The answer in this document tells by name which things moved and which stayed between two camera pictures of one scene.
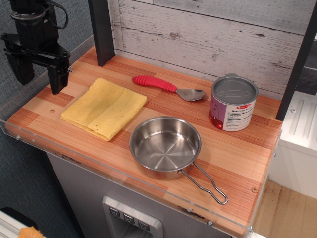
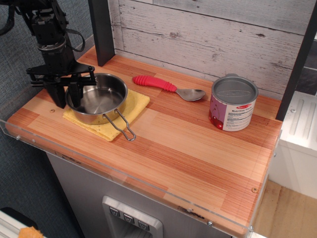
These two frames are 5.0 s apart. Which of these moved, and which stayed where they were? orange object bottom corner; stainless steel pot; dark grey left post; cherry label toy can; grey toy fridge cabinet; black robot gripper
Moved: black robot gripper; stainless steel pot
Stayed: dark grey left post; cherry label toy can; grey toy fridge cabinet; orange object bottom corner
